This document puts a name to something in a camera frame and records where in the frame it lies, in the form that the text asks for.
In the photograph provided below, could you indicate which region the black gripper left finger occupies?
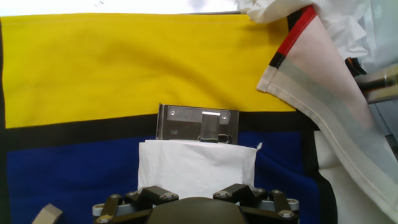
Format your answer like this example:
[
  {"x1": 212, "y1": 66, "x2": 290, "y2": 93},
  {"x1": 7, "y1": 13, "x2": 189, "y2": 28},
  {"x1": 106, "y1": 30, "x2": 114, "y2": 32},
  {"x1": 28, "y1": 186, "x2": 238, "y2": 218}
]
[{"x1": 92, "y1": 185, "x2": 180, "y2": 224}]

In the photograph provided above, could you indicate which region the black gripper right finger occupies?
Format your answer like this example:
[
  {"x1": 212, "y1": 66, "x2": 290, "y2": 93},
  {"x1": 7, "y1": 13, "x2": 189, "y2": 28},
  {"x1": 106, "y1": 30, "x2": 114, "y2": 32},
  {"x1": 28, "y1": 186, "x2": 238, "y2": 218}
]
[{"x1": 213, "y1": 183, "x2": 300, "y2": 224}]

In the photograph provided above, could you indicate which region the colour block patterned cloth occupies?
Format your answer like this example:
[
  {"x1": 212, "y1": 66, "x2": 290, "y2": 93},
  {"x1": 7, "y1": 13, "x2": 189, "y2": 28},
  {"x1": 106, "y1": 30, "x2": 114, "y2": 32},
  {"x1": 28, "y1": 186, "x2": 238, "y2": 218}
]
[{"x1": 0, "y1": 0, "x2": 398, "y2": 224}]

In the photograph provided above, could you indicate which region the white toilet paper roll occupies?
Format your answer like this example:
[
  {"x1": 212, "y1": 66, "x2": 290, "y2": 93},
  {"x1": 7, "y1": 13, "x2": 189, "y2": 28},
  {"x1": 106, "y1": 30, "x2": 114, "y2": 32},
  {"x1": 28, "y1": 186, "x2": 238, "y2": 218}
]
[{"x1": 137, "y1": 139, "x2": 264, "y2": 200}]

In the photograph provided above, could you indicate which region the small wooden cube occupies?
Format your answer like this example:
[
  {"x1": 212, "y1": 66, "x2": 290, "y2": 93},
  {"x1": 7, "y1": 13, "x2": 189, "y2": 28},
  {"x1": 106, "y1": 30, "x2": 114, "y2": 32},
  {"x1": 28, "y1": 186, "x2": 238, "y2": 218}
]
[{"x1": 30, "y1": 203, "x2": 63, "y2": 224}]

